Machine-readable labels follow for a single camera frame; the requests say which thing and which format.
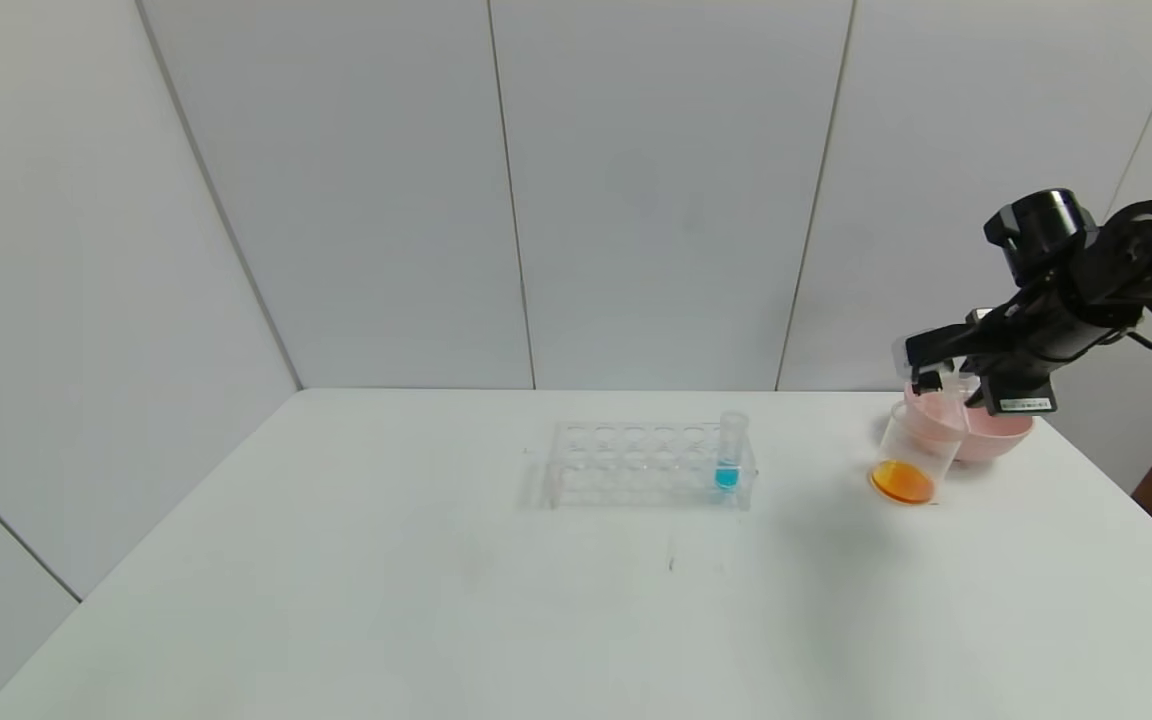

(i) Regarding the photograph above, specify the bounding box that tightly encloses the test tube with red pigment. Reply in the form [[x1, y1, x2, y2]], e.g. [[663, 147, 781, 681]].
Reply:
[[925, 392, 969, 437]]

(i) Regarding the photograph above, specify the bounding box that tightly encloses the clear acrylic test tube rack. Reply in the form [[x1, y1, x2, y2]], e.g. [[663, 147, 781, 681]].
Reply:
[[521, 418, 760, 513]]

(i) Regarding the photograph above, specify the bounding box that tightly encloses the test tube with blue pigment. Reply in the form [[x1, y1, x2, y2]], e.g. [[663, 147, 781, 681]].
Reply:
[[716, 410, 748, 492]]

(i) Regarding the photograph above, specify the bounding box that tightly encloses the clear plastic measuring cup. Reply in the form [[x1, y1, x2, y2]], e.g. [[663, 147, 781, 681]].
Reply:
[[868, 400, 966, 507]]

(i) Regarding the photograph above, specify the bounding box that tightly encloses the pink bowl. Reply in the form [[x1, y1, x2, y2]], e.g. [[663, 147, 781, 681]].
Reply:
[[903, 380, 1036, 465]]

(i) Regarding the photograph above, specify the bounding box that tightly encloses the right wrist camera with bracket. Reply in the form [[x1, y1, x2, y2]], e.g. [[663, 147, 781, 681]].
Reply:
[[892, 308, 1005, 394]]

